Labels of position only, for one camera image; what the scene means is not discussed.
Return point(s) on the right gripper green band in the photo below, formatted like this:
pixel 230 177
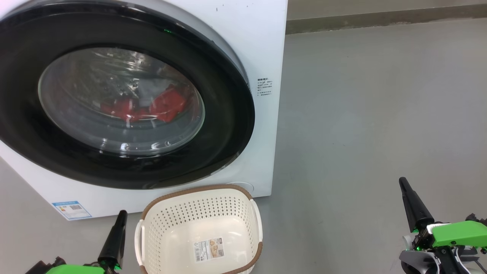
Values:
pixel 456 234

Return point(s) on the grey concrete curb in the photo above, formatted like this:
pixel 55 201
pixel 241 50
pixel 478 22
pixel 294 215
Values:
pixel 380 21

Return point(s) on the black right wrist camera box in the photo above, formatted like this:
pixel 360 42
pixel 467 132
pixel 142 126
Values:
pixel 477 219

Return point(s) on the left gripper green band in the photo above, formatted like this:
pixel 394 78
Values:
pixel 76 270

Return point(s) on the white front-load washing machine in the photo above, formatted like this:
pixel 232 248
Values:
pixel 243 45

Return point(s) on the blue energy label sticker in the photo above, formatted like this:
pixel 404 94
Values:
pixel 72 210

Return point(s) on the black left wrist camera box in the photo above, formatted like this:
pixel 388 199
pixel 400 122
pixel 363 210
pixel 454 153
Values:
pixel 42 266

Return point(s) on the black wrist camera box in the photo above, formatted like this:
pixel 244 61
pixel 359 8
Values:
pixel 42 266
pixel 477 219

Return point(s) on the round white drain cover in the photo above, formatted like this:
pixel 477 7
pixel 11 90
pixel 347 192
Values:
pixel 245 186

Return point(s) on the printed product label sticker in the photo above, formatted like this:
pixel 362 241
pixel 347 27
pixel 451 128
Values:
pixel 209 249

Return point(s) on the red and white garment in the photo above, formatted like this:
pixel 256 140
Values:
pixel 167 104

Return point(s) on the black round glass washer door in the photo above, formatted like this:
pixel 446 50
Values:
pixel 228 114

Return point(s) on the cream perforated basket brown rim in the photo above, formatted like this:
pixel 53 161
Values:
pixel 198 228

